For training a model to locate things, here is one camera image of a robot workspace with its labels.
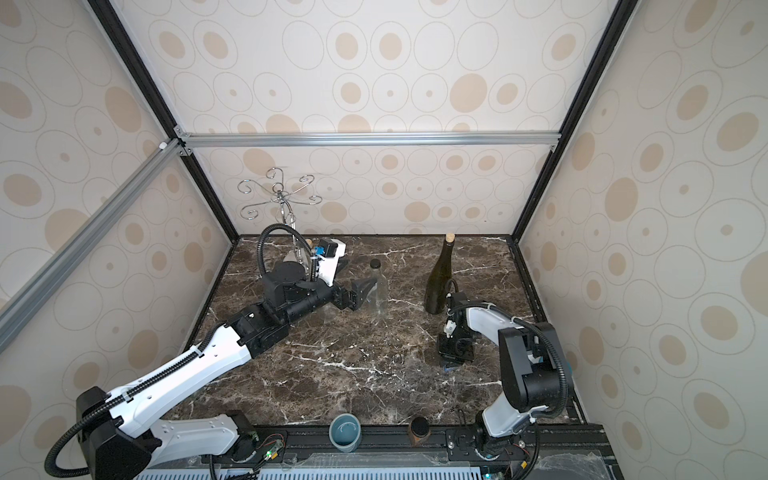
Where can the tall clear corked bottle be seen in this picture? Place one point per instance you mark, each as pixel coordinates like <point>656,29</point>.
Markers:
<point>307,250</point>

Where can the blue grey ceramic cup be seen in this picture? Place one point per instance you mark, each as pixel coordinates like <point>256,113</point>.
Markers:
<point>345,433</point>

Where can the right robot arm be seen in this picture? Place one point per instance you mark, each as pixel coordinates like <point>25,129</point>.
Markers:
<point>535,379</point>

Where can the small brown black cup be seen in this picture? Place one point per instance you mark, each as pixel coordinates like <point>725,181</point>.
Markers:
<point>418,430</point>

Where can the chrome glass holder stand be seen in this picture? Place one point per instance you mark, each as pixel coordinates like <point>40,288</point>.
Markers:
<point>278,195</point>

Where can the left diagonal aluminium rail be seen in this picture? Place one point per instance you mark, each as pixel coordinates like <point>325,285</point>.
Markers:
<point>27,302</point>

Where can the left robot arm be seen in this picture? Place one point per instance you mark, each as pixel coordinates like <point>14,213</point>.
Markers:
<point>120,433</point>

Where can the dark green wine bottle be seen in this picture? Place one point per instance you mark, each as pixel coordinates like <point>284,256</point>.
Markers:
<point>436,287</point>

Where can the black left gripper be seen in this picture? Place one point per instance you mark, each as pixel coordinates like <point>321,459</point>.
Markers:
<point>345,298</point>

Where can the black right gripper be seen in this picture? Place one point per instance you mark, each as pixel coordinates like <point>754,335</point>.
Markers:
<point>454,349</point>

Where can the clear bottle black cap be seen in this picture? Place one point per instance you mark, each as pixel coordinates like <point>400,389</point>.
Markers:
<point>378,298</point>

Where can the horizontal aluminium rail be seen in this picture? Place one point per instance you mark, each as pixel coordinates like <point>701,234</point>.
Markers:
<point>373,139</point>

